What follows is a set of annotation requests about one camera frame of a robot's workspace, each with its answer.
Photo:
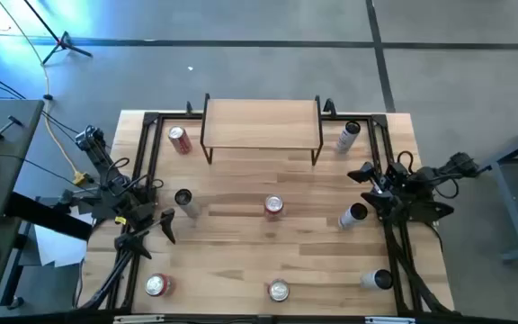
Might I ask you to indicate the silver metal bracket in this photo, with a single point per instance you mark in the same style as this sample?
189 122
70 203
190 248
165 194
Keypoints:
389 320
138 319

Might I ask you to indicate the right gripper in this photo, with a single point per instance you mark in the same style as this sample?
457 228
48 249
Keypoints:
396 182

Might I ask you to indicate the red Coca-Cola can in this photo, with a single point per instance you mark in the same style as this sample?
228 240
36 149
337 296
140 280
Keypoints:
180 141

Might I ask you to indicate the grey metal table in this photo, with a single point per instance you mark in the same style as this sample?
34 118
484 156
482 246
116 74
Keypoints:
511 207

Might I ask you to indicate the wooden shelf black metal frame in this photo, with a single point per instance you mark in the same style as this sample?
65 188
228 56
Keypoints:
259 123

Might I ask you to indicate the black aluminium rig frame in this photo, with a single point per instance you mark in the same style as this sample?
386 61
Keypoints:
149 117

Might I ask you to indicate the red Fanta strawberry can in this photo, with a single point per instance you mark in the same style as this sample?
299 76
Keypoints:
274 204

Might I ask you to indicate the black tripod stand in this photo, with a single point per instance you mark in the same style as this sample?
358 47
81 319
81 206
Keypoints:
63 42

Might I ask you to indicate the white Celsius slim can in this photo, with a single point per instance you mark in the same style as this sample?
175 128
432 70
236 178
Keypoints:
371 280
351 218
189 207
346 139

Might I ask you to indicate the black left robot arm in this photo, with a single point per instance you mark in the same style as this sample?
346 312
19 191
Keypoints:
99 157

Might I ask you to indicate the red soda can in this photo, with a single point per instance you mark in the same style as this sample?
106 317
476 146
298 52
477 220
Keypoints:
156 285

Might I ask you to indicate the Coca-Cola Star Wars can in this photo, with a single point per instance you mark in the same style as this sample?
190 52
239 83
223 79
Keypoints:
279 290

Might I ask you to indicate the black beam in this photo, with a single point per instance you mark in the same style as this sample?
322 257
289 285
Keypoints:
47 216

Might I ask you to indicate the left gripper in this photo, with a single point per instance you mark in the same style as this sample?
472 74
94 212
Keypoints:
138 217

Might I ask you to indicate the white paper sheets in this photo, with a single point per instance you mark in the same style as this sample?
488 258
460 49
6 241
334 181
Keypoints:
56 247

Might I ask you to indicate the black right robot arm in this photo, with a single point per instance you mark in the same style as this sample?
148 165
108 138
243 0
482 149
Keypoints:
421 177

